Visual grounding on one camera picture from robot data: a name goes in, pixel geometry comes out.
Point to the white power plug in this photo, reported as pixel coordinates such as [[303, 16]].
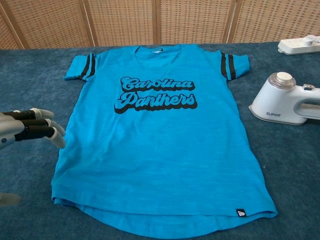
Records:
[[311, 40]]

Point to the blue Carolina Panthers t-shirt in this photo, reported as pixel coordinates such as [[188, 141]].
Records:
[[155, 162]]

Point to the white power strip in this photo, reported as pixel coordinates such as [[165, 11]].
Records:
[[297, 47]]

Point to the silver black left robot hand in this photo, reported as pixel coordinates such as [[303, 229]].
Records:
[[27, 125]]

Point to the dark blue table cloth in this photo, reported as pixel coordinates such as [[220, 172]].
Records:
[[30, 75]]

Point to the white handheld steam iron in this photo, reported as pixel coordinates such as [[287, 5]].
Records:
[[277, 102]]

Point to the wicker folding screen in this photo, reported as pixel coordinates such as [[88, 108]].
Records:
[[125, 22]]

